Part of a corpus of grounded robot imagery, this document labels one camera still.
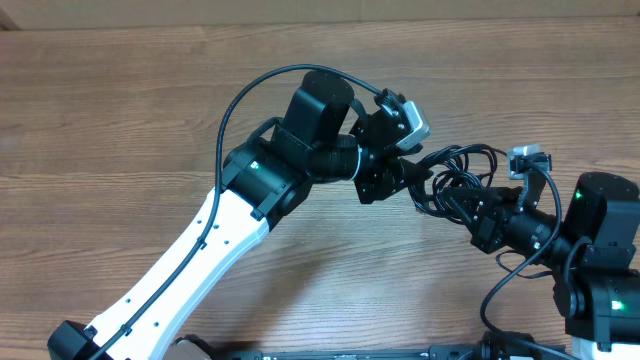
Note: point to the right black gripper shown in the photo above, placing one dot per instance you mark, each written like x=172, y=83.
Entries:
x=493, y=215

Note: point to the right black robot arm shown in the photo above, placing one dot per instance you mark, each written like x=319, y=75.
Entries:
x=588, y=249

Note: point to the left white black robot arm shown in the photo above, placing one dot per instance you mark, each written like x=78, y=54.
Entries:
x=325, y=136

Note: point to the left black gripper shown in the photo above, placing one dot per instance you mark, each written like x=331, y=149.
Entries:
x=384, y=175

